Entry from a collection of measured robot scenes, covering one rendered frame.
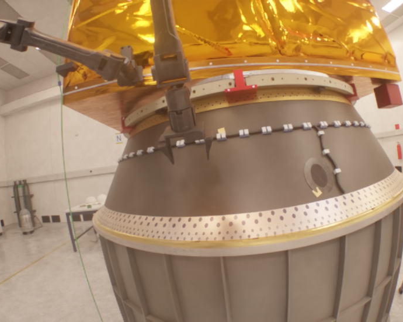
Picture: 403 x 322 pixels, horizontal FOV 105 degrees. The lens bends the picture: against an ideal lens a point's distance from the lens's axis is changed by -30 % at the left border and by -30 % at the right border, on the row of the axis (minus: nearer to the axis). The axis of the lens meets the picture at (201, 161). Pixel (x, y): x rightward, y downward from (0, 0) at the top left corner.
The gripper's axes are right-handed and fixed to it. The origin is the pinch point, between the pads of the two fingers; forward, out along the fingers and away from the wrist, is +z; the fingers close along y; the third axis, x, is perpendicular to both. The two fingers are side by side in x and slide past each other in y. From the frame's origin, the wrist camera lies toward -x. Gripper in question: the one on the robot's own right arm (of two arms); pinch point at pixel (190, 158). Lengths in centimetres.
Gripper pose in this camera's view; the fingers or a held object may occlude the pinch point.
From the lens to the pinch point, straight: 60.2
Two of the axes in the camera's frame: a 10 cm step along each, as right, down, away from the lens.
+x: -0.1, 4.9, -8.7
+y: -9.9, 1.3, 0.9
